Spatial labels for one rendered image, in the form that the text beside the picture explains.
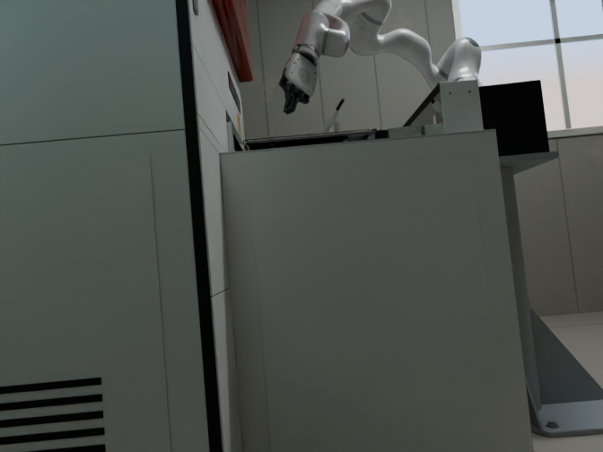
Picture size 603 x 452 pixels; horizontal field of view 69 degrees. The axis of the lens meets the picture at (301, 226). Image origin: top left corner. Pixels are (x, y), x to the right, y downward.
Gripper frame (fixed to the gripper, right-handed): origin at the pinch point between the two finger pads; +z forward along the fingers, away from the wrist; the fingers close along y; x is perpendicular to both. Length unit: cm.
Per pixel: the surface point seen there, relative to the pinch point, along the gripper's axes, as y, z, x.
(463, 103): 22.2, 0.2, -41.0
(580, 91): 223, -161, 11
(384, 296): 19, 49, -31
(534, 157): 65, -9, -38
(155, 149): -35, 39, -20
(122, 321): -28, 69, -15
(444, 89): 17.7, -2.0, -38.4
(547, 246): 245, -55, 34
